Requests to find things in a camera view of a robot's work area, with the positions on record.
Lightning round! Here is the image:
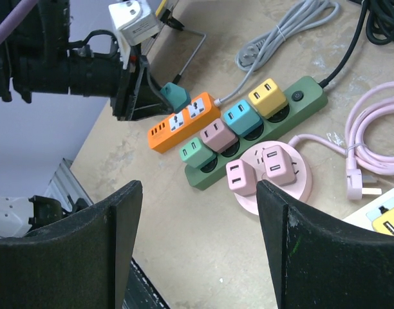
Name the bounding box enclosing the white yellow drawing board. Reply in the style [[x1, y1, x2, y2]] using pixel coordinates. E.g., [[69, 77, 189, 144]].
[[156, 1, 207, 84]]

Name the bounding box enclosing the pink round power strip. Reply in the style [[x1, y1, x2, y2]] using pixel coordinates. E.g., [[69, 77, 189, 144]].
[[234, 141, 312, 215]]

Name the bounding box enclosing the teal charger front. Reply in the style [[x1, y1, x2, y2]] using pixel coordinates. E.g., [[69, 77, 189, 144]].
[[160, 82, 191, 113]]

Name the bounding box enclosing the pink power cable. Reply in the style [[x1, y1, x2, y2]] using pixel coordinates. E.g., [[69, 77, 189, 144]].
[[286, 80, 394, 201]]

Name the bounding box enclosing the yellow charger front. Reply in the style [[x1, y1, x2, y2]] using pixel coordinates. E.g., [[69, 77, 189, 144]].
[[372, 208, 394, 236]]

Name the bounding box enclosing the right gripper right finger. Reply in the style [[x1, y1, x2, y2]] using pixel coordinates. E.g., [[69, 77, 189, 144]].
[[256, 180, 394, 308]]

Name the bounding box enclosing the orange power strip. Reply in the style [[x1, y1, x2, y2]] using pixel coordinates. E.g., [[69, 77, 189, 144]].
[[147, 92, 221, 153]]

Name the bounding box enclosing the aluminium rail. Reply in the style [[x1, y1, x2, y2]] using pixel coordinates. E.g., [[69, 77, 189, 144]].
[[43, 159, 93, 212]]

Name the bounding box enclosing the teal usb charger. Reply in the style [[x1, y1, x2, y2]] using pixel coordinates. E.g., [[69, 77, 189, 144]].
[[223, 100, 263, 136]]

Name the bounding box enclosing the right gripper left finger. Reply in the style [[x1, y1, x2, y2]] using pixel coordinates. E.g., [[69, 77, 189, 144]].
[[0, 180, 142, 308]]

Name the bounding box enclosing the black base frame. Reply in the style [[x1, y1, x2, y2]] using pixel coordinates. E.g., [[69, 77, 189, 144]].
[[122, 258, 170, 309]]

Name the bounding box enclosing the grey power cable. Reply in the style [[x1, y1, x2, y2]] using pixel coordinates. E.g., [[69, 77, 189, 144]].
[[213, 0, 341, 106]]

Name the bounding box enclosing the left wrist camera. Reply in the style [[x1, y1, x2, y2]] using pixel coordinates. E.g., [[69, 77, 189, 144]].
[[108, 0, 162, 70]]

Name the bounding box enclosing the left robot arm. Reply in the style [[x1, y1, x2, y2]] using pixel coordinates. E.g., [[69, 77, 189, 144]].
[[0, 1, 179, 121]]

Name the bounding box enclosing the green power strip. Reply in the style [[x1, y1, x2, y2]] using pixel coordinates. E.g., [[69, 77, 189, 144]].
[[185, 76, 328, 191]]

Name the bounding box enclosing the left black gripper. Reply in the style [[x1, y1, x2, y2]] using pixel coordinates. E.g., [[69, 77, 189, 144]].
[[110, 44, 174, 121]]

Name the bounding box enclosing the black power cable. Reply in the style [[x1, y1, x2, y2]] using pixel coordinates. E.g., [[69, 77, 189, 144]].
[[317, 0, 394, 88]]

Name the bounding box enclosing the white power strip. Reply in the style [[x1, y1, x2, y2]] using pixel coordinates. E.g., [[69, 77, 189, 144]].
[[343, 188, 394, 231]]

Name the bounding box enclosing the yellow usb charger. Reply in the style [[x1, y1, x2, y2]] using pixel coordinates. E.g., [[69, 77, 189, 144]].
[[249, 78, 288, 118]]

